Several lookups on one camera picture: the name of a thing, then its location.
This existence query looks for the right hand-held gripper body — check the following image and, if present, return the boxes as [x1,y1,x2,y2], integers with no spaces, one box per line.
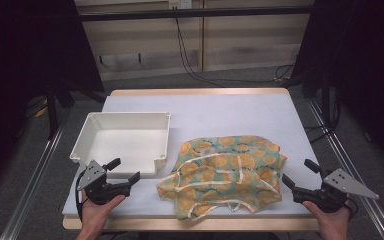
[293,168,380,214]

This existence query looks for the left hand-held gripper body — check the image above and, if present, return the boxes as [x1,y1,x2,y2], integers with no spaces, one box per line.
[76,159,132,205]

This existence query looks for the orange-print fabric bag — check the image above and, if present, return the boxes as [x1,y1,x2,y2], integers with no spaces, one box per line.
[156,134,288,222]

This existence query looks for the person's left hand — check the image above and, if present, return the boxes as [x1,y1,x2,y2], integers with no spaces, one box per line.
[81,194,127,233]

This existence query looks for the person's right hand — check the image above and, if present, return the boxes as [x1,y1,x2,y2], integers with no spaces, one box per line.
[301,201,351,236]

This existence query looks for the white plastic bin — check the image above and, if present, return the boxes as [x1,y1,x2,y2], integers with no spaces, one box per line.
[69,111,172,179]

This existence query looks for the black metal stand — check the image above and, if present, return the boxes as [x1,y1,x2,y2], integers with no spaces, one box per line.
[319,74,335,128]

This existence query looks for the black tripod stand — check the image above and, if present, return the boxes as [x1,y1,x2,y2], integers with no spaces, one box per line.
[44,81,107,141]

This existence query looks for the yellow tape strip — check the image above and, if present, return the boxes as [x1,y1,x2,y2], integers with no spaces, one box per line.
[33,99,48,119]

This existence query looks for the light grey table mat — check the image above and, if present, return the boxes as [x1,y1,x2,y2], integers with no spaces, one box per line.
[61,94,324,219]

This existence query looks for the black curtain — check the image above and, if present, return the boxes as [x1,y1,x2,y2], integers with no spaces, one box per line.
[0,0,105,199]
[291,0,384,176]

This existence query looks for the black horizontal bar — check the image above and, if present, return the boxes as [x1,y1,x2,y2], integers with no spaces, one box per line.
[79,5,315,22]

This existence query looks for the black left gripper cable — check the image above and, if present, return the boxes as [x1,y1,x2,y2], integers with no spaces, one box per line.
[75,169,88,223]

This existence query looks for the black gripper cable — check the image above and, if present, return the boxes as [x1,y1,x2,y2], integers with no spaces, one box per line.
[344,199,359,218]
[75,169,88,223]

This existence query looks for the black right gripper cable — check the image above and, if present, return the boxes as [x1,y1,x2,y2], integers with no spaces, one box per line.
[344,199,359,218]

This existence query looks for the metal floor rail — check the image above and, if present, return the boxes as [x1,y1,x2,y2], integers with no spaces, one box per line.
[307,99,384,240]
[0,109,72,240]

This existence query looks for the black floor cables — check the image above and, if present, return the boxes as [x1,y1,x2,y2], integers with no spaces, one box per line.
[303,94,343,145]

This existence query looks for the black wall cable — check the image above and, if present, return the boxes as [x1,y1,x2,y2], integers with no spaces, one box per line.
[174,18,296,89]

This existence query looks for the white wall socket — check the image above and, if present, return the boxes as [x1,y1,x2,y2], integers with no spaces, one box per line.
[168,0,194,10]

